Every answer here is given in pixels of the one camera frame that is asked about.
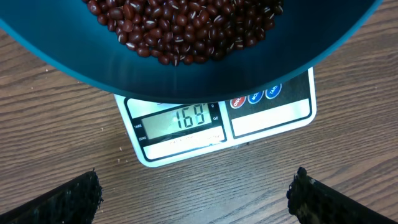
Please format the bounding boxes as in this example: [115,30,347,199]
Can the red beans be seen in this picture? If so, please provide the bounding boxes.
[83,0,284,67]

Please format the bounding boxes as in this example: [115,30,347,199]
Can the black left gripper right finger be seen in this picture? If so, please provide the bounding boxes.
[286,167,395,224]

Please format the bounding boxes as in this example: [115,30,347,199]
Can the white digital kitchen scale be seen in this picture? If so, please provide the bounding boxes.
[115,68,317,167]

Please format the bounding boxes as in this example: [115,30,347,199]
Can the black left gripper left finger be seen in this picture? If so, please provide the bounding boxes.
[1,170,103,224]

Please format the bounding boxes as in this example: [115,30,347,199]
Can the blue bowl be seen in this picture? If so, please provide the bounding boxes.
[1,0,380,103]

